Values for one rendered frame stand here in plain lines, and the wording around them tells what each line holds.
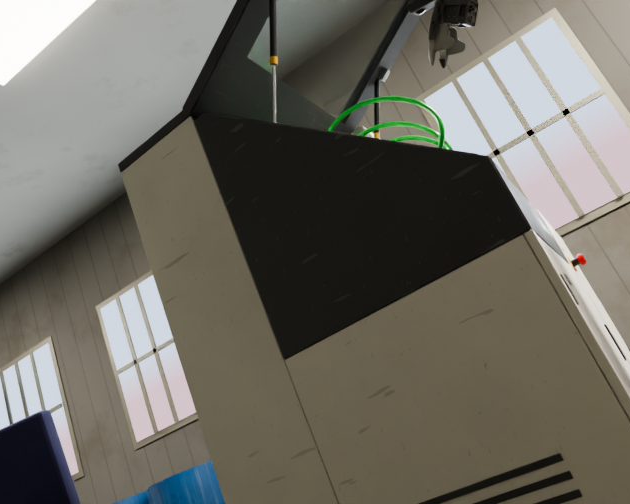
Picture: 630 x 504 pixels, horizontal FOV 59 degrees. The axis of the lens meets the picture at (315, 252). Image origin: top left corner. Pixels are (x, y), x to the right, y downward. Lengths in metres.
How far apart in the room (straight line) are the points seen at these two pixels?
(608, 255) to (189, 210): 2.75
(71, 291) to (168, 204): 4.28
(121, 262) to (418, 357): 4.38
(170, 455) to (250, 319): 3.66
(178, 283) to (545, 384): 0.87
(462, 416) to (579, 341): 0.25
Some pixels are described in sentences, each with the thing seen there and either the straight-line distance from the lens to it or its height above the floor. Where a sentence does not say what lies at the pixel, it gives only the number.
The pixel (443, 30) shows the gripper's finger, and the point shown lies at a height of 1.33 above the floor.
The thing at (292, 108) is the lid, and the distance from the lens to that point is 1.75.
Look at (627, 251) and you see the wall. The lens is 3.68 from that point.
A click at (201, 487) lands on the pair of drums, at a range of 3.37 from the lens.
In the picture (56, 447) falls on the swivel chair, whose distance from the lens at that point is 2.45.
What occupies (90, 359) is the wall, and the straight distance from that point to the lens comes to 5.49.
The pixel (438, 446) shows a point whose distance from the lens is 1.12.
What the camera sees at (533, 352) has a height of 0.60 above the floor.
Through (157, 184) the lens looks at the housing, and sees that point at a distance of 1.54.
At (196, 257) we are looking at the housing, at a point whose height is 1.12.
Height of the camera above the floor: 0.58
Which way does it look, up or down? 19 degrees up
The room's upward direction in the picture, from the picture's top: 23 degrees counter-clockwise
